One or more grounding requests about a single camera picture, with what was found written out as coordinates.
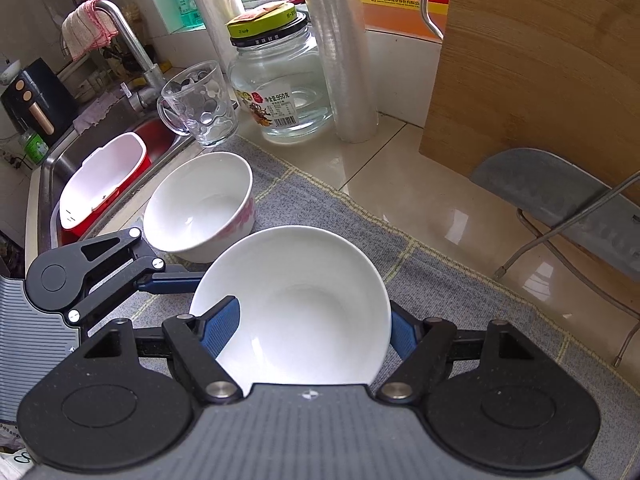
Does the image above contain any white floral bowl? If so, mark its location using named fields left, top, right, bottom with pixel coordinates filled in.
left=190, top=226, right=392, bottom=391
left=143, top=152, right=255, bottom=263

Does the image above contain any steel kitchen faucet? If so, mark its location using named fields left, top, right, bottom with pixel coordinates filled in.
left=94, top=0, right=165, bottom=112

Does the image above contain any grey blue checked mat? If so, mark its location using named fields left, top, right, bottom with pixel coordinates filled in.
left=89, top=134, right=640, bottom=480

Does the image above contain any steel sink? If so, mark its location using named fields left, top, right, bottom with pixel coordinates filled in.
left=35, top=98, right=193, bottom=255

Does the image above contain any red plastic basin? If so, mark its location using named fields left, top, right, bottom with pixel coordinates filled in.
left=58, top=117, right=176, bottom=245

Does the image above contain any clear glass mug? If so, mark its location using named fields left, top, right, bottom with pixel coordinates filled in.
left=156, top=61, right=239, bottom=148

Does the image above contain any steel cleaver knife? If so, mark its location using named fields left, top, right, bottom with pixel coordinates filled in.
left=471, top=148, right=639, bottom=281

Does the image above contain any black air fryer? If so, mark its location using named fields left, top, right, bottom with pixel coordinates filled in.
left=1, top=58, right=78, bottom=148

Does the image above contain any glass jar green lid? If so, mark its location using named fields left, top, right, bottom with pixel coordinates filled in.
left=227, top=0, right=332, bottom=144

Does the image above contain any pink white dish cloth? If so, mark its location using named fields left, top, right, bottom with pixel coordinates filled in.
left=61, top=0, right=118, bottom=61

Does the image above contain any bamboo cutting board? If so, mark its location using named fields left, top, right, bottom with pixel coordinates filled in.
left=420, top=0, right=639, bottom=185

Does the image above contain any clear plastic wrap roll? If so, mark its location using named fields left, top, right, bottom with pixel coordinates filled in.
left=306, top=0, right=378, bottom=144

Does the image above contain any metal wire rack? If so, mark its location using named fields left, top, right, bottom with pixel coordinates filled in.
left=493, top=169, right=640, bottom=369

